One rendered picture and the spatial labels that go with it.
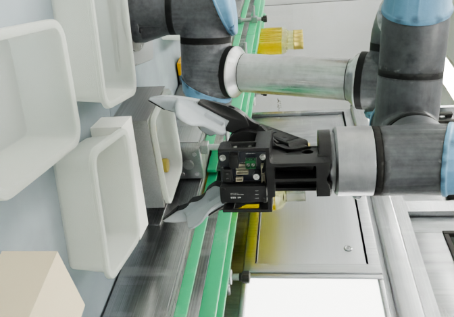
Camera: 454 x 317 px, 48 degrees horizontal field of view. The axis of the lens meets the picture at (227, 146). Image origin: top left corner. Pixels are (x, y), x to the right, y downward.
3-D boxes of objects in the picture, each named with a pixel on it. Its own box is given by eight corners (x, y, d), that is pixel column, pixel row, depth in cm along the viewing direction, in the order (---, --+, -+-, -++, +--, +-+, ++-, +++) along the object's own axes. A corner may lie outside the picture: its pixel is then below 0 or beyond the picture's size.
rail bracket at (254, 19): (236, 25, 217) (267, 23, 215) (234, 7, 213) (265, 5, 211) (236, 21, 220) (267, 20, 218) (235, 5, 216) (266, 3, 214)
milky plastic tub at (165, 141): (132, 209, 114) (169, 209, 113) (111, 121, 102) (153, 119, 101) (150, 167, 129) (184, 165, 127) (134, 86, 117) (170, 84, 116)
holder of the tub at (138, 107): (135, 227, 117) (167, 226, 116) (109, 122, 103) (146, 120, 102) (152, 184, 131) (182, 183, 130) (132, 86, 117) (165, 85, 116)
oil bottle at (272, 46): (240, 57, 230) (303, 53, 226) (240, 44, 227) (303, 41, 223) (242, 52, 234) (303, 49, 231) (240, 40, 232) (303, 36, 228)
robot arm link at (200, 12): (182, -20, 118) (240, -20, 116) (184, 39, 122) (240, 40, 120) (169, -20, 106) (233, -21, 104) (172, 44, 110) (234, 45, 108)
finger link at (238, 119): (205, 90, 55) (272, 134, 56) (207, 88, 57) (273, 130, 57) (183, 125, 57) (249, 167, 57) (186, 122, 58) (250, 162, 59)
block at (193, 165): (178, 180, 131) (204, 180, 130) (172, 149, 127) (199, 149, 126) (180, 173, 134) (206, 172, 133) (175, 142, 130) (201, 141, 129)
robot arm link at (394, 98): (432, 68, 66) (457, 83, 55) (423, 151, 69) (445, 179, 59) (369, 67, 67) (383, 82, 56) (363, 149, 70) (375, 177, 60)
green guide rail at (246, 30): (203, 149, 131) (234, 148, 130) (203, 145, 130) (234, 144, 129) (249, -15, 280) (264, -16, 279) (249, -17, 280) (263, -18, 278)
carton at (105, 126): (111, 239, 102) (140, 239, 101) (90, 128, 93) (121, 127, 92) (121, 224, 108) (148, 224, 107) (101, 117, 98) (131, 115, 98)
